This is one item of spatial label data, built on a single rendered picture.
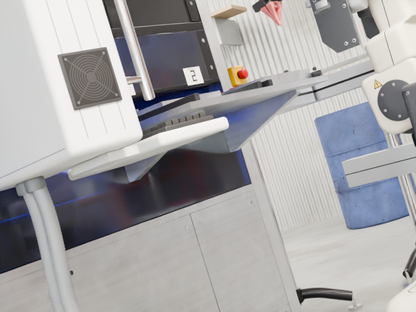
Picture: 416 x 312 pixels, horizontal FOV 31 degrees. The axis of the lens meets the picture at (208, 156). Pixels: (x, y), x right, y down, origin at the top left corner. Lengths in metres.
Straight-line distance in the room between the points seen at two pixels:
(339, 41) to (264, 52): 4.48
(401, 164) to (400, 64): 1.40
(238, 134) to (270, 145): 3.83
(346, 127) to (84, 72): 3.71
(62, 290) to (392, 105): 0.92
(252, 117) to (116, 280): 0.76
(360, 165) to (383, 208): 1.81
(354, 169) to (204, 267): 1.15
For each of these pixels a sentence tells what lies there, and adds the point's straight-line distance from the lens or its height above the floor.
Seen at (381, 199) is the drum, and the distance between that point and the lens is 5.16.
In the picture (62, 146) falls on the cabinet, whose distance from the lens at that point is 1.53.
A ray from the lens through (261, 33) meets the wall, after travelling 6.46.
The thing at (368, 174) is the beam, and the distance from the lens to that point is 3.37.
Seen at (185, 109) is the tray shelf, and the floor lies 0.87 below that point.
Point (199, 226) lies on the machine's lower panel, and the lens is 2.48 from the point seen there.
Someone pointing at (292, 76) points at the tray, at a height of 0.90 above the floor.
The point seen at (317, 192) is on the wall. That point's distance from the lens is 6.39.
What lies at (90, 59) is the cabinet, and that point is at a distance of 1.57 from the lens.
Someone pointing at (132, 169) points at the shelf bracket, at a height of 0.77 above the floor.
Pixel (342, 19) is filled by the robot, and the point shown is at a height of 0.96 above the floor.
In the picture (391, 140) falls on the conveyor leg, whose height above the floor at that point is 0.58.
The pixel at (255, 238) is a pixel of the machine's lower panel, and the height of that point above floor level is 0.42.
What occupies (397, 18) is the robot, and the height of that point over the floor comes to 0.92.
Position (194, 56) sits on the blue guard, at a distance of 2.67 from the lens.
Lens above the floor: 0.71
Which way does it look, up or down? 1 degrees up
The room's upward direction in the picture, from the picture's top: 17 degrees counter-clockwise
